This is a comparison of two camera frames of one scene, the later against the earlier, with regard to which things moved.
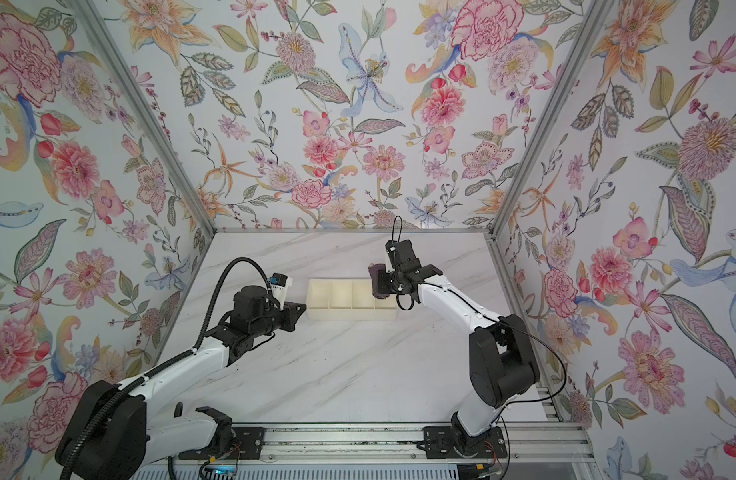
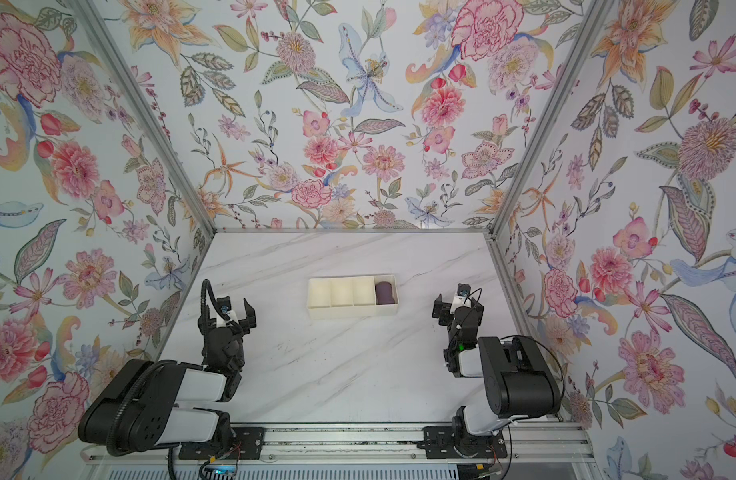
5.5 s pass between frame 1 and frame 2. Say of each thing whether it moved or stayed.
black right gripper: moved
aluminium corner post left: stayed
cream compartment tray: stayed
